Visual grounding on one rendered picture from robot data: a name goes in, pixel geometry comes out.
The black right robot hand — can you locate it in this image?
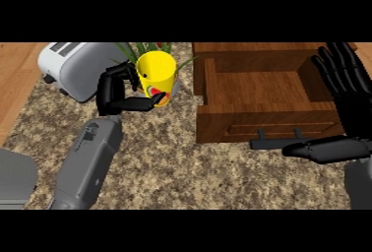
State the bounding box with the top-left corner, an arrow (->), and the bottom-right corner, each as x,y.
281,42 -> 372,165

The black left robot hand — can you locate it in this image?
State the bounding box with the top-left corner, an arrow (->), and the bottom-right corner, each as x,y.
95,60 -> 169,117

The yellow cup with fruit print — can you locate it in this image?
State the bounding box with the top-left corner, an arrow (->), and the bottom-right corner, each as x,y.
136,50 -> 179,108

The brown wooden drawer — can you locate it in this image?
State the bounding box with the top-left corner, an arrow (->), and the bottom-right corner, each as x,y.
192,42 -> 360,145

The white toaster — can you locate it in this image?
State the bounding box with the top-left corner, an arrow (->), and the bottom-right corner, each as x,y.
37,42 -> 135,104

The green potted plant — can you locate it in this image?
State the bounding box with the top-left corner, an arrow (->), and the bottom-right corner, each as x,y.
109,42 -> 200,95

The grey appliance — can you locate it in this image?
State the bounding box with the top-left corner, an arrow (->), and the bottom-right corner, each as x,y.
0,148 -> 40,211

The dark grey drawer handle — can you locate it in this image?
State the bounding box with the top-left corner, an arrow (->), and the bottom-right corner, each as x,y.
248,128 -> 318,151

